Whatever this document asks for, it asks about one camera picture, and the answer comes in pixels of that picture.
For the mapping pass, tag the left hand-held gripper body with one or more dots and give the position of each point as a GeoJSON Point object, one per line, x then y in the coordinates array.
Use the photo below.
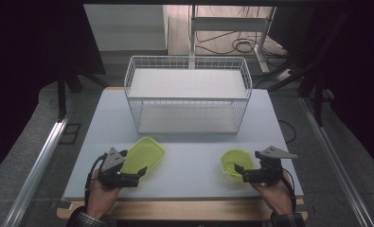
{"type": "Point", "coordinates": [112, 160]}

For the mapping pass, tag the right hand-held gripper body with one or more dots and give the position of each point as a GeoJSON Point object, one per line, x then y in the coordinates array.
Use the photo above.
{"type": "Point", "coordinates": [270, 167]}

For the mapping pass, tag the round green plastic container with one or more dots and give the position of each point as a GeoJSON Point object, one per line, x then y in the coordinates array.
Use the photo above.
{"type": "Point", "coordinates": [233, 160]}

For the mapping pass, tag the rectangular green plastic container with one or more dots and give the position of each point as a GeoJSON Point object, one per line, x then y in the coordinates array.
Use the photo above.
{"type": "Point", "coordinates": [143, 155]}

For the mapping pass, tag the person's right hand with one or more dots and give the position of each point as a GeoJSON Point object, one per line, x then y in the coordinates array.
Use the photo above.
{"type": "Point", "coordinates": [274, 195]}

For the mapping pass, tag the person's left hand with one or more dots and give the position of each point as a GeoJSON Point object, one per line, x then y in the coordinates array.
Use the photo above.
{"type": "Point", "coordinates": [101, 198]}

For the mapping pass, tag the black metal stand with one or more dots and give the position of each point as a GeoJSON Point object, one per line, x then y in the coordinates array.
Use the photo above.
{"type": "Point", "coordinates": [61, 94]}
{"type": "Point", "coordinates": [317, 82]}

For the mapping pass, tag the white power strip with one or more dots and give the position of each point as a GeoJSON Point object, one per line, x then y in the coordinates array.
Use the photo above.
{"type": "Point", "coordinates": [285, 74]}

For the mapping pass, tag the white cabinet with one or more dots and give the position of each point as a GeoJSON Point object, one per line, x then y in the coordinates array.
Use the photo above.
{"type": "Point", "coordinates": [124, 28]}

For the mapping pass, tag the dark curtain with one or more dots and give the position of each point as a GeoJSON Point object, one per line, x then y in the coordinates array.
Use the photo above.
{"type": "Point", "coordinates": [364, 78]}
{"type": "Point", "coordinates": [23, 47]}

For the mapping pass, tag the aluminium rail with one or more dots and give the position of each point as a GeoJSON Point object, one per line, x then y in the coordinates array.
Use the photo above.
{"type": "Point", "coordinates": [333, 164]}
{"type": "Point", "coordinates": [38, 170]}

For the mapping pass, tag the white desk frame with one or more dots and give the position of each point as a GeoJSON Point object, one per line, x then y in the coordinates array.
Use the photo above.
{"type": "Point", "coordinates": [228, 23]}

